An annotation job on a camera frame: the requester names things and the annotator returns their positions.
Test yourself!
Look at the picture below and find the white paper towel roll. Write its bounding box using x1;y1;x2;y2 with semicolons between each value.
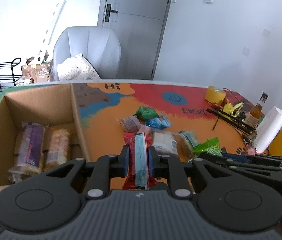
253;106;282;153

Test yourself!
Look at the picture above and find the grey door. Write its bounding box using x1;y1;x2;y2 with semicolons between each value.
97;0;176;80

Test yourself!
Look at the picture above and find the colourful printed table mat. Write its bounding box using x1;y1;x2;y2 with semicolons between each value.
0;81;275;238

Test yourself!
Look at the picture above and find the yellow tape roll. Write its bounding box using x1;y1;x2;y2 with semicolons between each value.
205;86;226;104

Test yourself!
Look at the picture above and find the dotted white pillow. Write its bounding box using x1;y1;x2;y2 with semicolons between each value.
57;53;101;81

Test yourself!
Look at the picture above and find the clear sandwich cake packet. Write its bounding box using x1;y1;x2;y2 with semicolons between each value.
153;131;178;154

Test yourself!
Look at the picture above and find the red snack packet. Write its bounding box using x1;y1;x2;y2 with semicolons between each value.
123;132;158;190

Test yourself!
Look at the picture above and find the cardboard box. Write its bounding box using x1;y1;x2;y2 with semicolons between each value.
0;84;92;188

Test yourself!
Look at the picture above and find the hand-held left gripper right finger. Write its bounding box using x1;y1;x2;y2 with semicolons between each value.
148;146;239;198

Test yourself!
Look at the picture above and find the lime green snack packet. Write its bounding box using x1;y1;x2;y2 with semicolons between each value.
193;137;221;157

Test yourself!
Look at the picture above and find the long purple snack packet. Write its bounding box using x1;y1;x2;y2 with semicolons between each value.
12;122;46;174

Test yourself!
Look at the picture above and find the orange biscuit packet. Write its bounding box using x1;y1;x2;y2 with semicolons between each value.
44;127;71;169

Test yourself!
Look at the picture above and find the dark green snack packet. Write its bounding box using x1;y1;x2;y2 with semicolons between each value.
134;106;159;120

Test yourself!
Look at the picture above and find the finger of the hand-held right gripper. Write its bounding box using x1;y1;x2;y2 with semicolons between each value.
198;152;282;172
228;170;282;185

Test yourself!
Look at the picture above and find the black door handle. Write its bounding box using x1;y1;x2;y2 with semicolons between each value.
104;4;119;22

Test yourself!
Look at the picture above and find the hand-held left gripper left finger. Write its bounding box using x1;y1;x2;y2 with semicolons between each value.
43;145;130;198

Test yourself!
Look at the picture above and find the black shoe rack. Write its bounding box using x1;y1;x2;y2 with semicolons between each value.
0;57;22;96

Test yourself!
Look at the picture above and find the grey armchair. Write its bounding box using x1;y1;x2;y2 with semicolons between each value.
53;26;121;82

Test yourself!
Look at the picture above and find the taped cardboard carton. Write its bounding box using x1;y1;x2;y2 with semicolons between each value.
21;61;54;83

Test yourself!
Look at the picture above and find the brown purple snack packet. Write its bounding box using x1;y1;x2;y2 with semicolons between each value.
119;116;141;133

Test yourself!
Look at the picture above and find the yellow clip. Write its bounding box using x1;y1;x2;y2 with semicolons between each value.
222;102;244;117

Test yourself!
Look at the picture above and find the bundle of black rods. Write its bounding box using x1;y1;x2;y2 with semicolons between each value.
206;108;258;133

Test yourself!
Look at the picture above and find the white board with holes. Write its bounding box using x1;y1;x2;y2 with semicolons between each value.
37;0;66;63

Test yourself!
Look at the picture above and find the pink snack packet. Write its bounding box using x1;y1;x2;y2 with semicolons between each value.
137;126;154;134

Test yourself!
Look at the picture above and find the amber glass bottle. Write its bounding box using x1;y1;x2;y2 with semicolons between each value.
245;92;269;128

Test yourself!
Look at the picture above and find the blue snack packet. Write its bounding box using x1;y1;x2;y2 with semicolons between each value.
145;115;171;129

